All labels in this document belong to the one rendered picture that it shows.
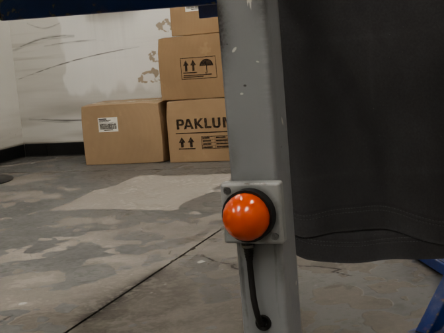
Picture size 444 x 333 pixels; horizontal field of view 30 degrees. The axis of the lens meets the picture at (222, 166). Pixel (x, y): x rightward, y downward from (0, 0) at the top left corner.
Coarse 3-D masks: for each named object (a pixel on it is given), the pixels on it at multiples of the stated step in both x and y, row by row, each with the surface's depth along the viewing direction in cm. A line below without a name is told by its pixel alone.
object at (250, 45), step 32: (224, 0) 65; (256, 0) 64; (224, 32) 65; (256, 32) 64; (224, 64) 66; (256, 64) 65; (256, 96) 65; (256, 128) 66; (256, 160) 66; (288, 160) 69; (224, 192) 66; (288, 192) 69; (288, 224) 68; (256, 256) 68; (288, 256) 68; (256, 288) 68; (288, 288) 68; (288, 320) 68
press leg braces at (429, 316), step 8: (440, 288) 203; (440, 296) 202; (432, 304) 202; (440, 304) 200; (432, 312) 200; (440, 312) 199; (424, 320) 200; (432, 320) 198; (440, 320) 199; (416, 328) 200; (424, 328) 198; (432, 328) 198; (440, 328) 200
